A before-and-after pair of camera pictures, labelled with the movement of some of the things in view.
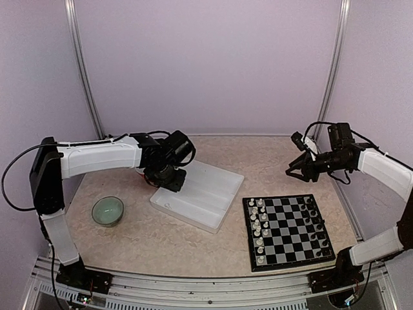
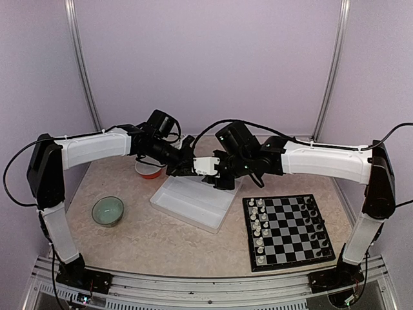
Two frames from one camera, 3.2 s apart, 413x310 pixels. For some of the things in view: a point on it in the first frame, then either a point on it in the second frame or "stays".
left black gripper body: (166, 178) → (180, 161)
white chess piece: (259, 241) stays
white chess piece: (253, 211) stays
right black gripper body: (313, 173) → (228, 185)
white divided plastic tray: (205, 197) stays
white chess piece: (258, 230) stays
